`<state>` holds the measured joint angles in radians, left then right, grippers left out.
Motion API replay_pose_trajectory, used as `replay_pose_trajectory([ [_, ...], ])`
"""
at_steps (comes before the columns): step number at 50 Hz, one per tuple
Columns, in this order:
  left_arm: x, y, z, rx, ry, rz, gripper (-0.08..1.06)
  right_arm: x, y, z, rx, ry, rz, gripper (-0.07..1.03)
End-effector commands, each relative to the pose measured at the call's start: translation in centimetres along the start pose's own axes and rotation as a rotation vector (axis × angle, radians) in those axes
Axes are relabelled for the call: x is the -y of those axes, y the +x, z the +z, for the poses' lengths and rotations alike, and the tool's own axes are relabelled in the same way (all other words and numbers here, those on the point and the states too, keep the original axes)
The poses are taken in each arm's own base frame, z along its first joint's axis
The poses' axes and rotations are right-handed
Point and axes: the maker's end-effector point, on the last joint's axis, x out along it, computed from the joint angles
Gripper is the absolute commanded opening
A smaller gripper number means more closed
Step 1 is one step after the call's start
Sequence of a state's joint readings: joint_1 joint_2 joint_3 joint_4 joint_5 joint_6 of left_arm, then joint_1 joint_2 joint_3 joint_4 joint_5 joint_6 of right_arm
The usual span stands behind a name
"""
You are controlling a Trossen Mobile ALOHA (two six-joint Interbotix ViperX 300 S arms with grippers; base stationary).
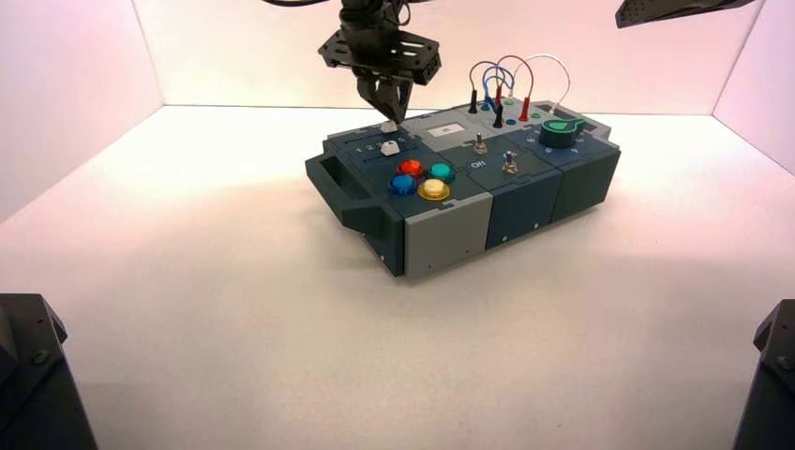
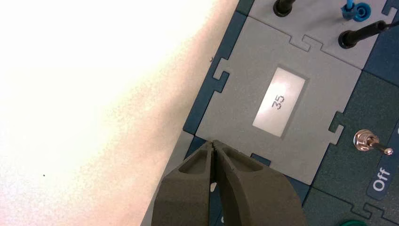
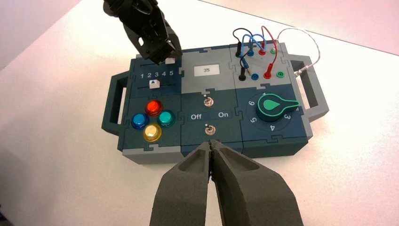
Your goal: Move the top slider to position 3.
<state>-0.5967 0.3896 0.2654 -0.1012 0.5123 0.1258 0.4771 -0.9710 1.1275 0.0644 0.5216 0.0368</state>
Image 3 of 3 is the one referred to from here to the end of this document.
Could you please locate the thin white wire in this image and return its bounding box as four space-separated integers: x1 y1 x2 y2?
271 28 322 78

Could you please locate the red round push button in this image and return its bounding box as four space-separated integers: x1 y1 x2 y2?
145 99 163 117

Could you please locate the blue round push button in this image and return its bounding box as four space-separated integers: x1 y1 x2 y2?
131 113 150 130

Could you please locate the black banana plug cable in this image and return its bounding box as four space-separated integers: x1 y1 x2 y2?
233 28 255 82

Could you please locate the green black rotary knob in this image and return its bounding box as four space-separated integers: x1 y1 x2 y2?
255 93 301 123

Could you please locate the yellow round push button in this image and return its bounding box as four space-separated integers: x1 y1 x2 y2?
143 123 163 143

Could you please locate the teal round push button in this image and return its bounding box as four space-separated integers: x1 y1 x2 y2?
157 110 176 128

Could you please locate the blue banana plug cable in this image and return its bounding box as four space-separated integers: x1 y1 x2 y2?
241 33 267 71

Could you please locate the gray foam right gripper right finger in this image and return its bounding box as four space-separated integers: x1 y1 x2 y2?
211 140 305 226

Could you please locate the gray foam right gripper left finger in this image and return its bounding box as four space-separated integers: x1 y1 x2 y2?
149 142 212 226

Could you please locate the blue gray control panel box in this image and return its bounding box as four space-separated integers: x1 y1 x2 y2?
101 42 330 165

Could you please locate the red banana plug cable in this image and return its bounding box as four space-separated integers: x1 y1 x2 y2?
259 25 279 80

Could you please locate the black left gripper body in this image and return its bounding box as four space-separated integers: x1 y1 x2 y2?
104 0 171 42

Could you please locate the white number display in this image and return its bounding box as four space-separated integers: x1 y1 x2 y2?
193 65 220 77

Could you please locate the finger of the gray foam left gripper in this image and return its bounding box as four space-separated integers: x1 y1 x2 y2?
124 24 168 65
157 22 184 59

